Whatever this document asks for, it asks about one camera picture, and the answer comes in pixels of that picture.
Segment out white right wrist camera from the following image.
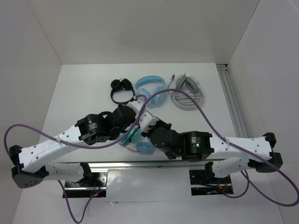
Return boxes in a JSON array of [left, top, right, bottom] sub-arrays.
[[139, 112, 159, 133]]

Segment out pink blue cat-ear headphones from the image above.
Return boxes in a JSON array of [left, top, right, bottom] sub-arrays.
[[125, 142, 156, 155]]

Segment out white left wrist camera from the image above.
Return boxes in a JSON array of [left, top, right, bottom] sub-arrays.
[[128, 100, 143, 114]]

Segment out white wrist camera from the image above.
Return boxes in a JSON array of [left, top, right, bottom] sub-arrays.
[[128, 100, 143, 114], [139, 112, 159, 133]]

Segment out teal white cat-ear headphones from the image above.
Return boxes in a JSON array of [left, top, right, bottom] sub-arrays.
[[118, 127, 141, 147]]

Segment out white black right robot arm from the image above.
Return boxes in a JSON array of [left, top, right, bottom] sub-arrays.
[[141, 120, 283, 183]]

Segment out grey white wired headset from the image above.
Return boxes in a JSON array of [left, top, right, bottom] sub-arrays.
[[168, 74, 204, 111]]

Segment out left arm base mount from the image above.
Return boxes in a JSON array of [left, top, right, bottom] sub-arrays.
[[64, 169, 108, 198]]

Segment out black headphone audio cable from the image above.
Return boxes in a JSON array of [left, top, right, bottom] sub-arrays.
[[121, 123, 141, 150]]

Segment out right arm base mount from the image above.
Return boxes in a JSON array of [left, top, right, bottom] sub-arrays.
[[189, 170, 234, 196]]

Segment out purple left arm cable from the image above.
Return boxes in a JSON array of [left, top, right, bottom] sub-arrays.
[[4, 94, 150, 224]]

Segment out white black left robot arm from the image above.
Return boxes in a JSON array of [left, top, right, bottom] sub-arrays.
[[9, 105, 136, 189]]

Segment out aluminium rail front edge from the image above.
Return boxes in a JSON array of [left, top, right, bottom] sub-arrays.
[[53, 159, 211, 169]]

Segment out light blue gaming headset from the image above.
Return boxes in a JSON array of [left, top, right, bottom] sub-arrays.
[[135, 76, 166, 107]]

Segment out small black on-ear headphones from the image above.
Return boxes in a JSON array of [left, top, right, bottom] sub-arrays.
[[110, 78, 135, 105]]

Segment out aluminium rail right side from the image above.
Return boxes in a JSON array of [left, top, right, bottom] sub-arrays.
[[216, 64, 248, 138]]

